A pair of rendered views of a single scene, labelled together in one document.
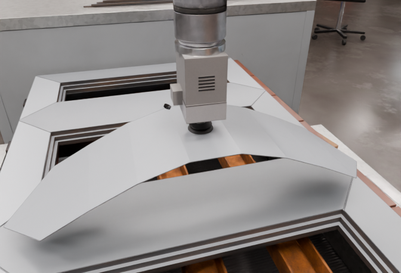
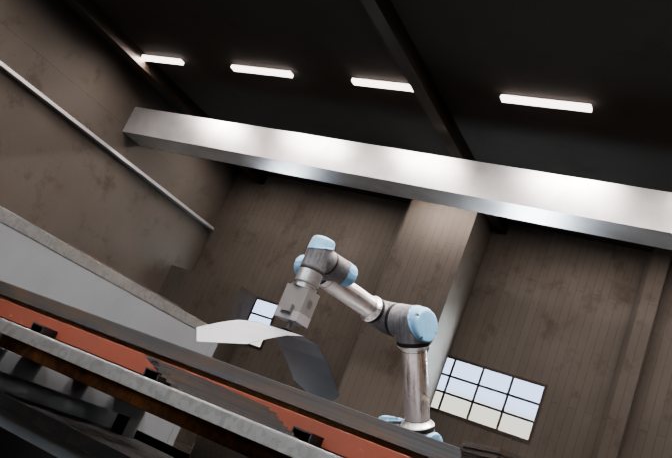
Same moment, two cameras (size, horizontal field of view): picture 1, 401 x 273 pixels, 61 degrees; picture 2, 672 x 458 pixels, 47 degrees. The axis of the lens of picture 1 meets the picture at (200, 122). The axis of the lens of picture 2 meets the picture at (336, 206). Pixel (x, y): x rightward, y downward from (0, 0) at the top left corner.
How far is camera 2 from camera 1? 200 cm
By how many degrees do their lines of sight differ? 60
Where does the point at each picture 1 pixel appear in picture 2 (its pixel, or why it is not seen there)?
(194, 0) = (319, 266)
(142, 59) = not seen: hidden behind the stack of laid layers
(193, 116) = (299, 318)
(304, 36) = not seen: hidden behind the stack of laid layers
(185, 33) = (310, 278)
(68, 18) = (54, 241)
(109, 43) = (66, 283)
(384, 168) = not seen: outside the picture
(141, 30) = (97, 285)
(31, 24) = (23, 228)
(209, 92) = (308, 310)
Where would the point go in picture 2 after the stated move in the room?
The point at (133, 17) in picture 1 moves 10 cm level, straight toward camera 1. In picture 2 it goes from (99, 270) to (117, 275)
